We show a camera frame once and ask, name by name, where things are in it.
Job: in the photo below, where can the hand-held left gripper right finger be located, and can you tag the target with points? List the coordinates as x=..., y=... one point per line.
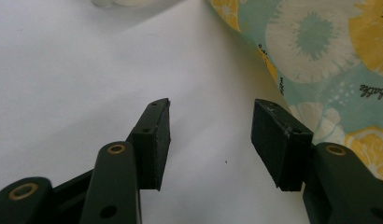
x=280, y=146

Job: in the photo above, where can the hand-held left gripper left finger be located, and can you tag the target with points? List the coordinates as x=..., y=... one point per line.
x=152, y=146

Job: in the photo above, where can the white plastic tray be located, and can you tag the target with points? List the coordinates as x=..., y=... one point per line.
x=127, y=2

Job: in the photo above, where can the white table cover sheet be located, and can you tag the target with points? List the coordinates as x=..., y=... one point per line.
x=87, y=77

